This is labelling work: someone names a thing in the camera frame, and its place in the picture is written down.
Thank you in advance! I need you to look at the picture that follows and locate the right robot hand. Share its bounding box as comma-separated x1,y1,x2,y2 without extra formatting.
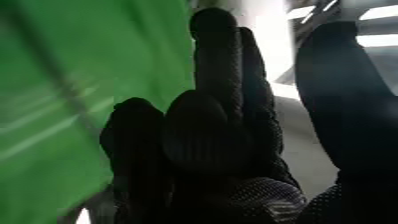
98,7,398,224

